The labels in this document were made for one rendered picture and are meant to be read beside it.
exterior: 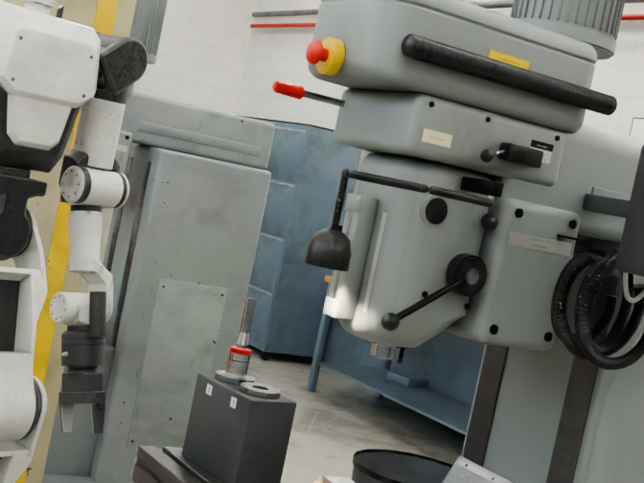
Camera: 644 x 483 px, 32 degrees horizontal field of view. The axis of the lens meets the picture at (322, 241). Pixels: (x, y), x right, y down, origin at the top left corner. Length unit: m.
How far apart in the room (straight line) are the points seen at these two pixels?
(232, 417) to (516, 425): 0.59
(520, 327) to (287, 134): 7.54
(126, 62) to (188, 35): 9.23
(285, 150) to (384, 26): 7.68
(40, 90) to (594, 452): 1.23
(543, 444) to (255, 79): 9.66
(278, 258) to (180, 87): 2.97
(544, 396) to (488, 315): 0.31
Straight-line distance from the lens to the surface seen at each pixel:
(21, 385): 2.21
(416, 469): 4.25
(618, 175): 2.10
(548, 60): 1.93
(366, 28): 1.77
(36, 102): 2.19
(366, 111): 1.88
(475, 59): 1.78
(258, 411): 2.31
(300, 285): 9.30
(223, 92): 11.77
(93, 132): 2.37
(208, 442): 2.42
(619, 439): 2.12
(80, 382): 2.36
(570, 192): 2.02
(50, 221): 3.46
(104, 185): 2.36
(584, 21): 2.04
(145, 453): 2.49
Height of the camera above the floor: 1.56
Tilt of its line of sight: 3 degrees down
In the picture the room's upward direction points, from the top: 12 degrees clockwise
